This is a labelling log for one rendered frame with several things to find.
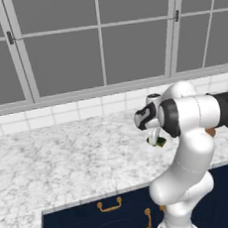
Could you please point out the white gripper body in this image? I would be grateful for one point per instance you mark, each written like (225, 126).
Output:
(153, 137)

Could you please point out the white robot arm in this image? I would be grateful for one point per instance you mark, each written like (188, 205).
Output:
(193, 150)

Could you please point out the green sponge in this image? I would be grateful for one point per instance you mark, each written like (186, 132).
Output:
(162, 142)

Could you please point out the brown wooden cutting board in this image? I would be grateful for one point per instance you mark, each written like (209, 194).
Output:
(211, 132)

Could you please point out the navy drawer front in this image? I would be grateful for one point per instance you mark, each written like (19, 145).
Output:
(73, 211)

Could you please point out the grey framed window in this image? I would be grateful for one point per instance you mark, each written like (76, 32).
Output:
(67, 62)

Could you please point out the dark window latch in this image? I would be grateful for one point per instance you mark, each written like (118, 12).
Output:
(10, 37)
(176, 15)

